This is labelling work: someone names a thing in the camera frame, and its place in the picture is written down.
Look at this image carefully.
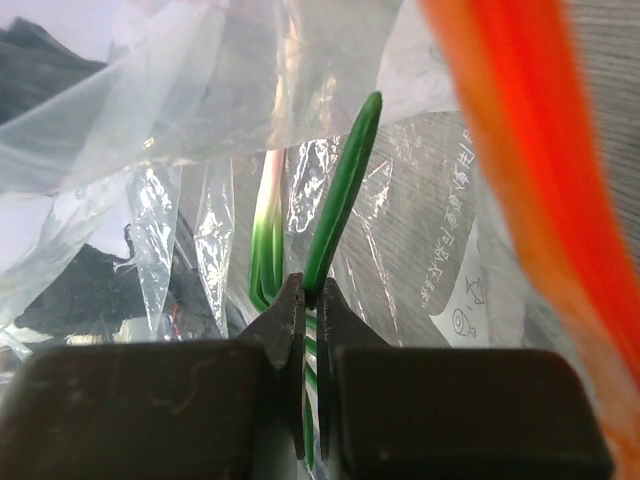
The clear zip top bag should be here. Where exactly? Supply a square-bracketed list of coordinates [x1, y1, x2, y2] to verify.
[0, 0, 640, 480]

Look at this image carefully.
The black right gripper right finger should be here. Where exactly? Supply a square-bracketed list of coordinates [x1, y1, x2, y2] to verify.
[317, 280, 614, 479]

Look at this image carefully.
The green fake scallion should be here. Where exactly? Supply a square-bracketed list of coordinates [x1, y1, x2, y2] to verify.
[240, 91, 383, 479]

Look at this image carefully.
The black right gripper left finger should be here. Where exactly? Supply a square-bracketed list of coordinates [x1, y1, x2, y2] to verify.
[1, 274, 305, 479]

